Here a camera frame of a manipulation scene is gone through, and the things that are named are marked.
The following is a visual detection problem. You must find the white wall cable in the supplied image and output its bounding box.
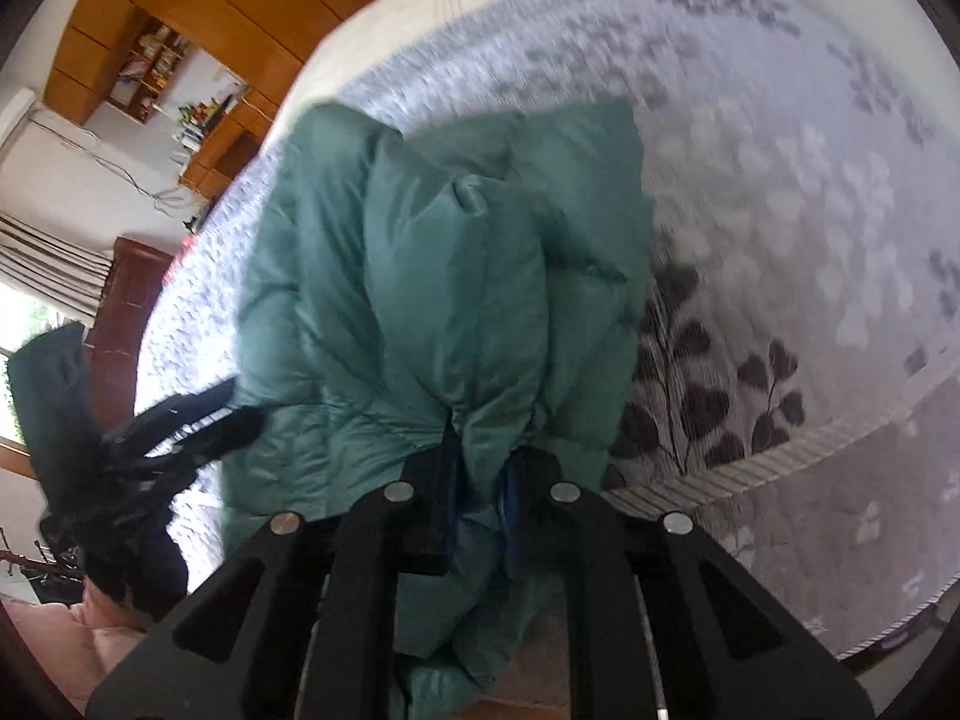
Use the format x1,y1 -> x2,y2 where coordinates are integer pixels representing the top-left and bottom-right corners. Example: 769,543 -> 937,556
28,111 -> 197,230

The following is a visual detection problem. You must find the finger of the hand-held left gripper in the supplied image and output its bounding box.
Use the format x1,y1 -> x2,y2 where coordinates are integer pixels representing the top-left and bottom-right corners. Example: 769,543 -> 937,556
142,406 -> 266,470
131,378 -> 239,432

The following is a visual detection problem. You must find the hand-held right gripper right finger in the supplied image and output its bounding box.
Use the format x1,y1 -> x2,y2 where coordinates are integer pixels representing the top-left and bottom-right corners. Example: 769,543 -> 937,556
508,453 -> 875,720

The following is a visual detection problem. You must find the white air conditioner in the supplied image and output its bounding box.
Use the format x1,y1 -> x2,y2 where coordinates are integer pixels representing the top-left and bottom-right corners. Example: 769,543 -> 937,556
0,88 -> 40,160

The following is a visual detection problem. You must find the striped curtain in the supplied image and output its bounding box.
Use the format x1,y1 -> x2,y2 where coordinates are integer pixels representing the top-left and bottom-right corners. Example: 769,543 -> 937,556
0,213 -> 115,325

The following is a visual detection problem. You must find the wooden desk cabinet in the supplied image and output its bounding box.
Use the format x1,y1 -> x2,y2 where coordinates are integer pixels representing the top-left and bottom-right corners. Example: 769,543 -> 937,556
178,86 -> 280,197

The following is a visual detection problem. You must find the wooden wardrobe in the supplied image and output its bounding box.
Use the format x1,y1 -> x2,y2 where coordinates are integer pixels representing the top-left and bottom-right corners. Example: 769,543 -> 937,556
43,0 -> 398,200

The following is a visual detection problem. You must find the grey white quilted blanket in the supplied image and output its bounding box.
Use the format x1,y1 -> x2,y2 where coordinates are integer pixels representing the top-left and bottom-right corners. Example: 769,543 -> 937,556
135,0 -> 955,661

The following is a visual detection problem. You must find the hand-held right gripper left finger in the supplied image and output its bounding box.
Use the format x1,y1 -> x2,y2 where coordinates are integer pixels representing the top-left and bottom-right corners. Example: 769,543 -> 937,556
86,450 -> 455,720

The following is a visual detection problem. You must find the person's left forearm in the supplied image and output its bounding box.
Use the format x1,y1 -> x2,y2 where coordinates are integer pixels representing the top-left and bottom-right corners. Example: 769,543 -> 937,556
0,581 -> 147,717

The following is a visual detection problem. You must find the green puffer jacket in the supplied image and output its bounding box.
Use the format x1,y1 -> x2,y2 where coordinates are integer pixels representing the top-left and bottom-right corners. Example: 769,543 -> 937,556
221,96 -> 655,717

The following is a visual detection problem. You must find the row of shelf books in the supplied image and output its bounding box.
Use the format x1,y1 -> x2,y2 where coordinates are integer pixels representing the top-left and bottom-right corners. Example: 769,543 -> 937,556
111,21 -> 190,117

